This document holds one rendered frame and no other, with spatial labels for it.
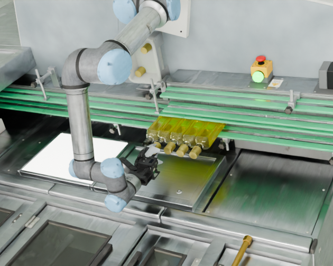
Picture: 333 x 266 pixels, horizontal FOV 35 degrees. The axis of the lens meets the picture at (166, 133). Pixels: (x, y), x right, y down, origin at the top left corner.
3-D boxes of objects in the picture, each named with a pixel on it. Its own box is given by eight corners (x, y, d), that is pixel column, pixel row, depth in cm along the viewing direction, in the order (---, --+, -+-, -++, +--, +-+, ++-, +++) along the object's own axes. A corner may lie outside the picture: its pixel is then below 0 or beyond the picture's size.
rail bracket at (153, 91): (162, 104, 236) (149, 119, 227) (155, 70, 227) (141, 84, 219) (168, 104, 235) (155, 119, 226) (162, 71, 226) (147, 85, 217)
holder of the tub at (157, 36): (141, 83, 254) (133, 91, 248) (129, 30, 239) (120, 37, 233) (172, 85, 246) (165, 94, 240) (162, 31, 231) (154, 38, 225)
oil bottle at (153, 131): (168, 117, 240) (146, 143, 225) (166, 106, 237) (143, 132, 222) (179, 118, 237) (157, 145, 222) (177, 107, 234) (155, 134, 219)
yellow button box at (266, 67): (257, 73, 221) (251, 82, 215) (256, 57, 217) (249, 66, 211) (273, 75, 217) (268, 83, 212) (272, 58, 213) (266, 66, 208)
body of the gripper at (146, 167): (161, 171, 207) (146, 190, 198) (142, 168, 211) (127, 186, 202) (158, 155, 203) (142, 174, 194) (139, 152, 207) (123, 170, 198)
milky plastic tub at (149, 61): (138, 73, 250) (129, 82, 244) (128, 30, 239) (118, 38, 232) (170, 76, 242) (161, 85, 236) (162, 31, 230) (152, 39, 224)
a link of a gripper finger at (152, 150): (166, 145, 211) (156, 162, 206) (153, 144, 214) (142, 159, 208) (164, 140, 209) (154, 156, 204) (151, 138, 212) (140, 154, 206)
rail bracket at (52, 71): (62, 83, 274) (35, 104, 258) (53, 53, 265) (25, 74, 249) (70, 83, 272) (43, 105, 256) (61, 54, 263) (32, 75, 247)
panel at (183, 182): (62, 135, 267) (18, 176, 243) (60, 130, 265) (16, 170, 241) (226, 160, 225) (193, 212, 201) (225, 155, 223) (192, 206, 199)
